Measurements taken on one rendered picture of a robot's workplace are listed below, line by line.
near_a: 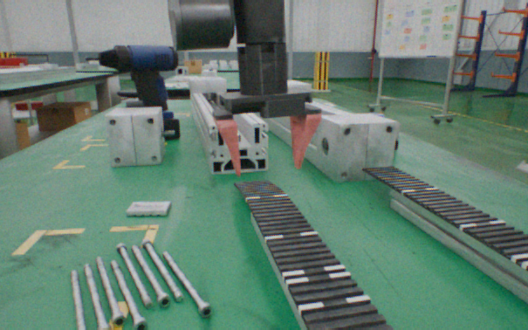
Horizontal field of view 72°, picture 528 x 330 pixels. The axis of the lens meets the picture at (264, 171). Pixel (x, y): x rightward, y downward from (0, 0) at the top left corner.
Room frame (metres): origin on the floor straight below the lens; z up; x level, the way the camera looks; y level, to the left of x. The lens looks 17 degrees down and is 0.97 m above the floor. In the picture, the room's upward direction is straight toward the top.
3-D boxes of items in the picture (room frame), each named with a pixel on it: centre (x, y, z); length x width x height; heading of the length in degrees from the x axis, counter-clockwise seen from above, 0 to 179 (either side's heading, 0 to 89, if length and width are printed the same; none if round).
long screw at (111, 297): (0.27, 0.14, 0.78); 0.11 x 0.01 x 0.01; 31
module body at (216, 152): (1.00, 0.13, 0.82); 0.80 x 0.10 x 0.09; 13
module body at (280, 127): (1.04, -0.05, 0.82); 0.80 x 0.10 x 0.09; 13
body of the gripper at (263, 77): (0.45, 0.00, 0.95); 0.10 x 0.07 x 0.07; 104
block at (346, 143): (0.61, -0.16, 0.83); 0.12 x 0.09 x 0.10; 103
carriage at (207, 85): (1.24, 0.19, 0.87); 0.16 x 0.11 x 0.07; 13
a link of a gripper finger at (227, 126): (0.44, 0.02, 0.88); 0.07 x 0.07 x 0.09; 14
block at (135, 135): (0.70, 0.23, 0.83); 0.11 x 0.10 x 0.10; 101
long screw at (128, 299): (0.27, 0.12, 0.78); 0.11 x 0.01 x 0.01; 32
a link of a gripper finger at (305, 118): (0.45, -0.03, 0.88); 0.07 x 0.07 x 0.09; 14
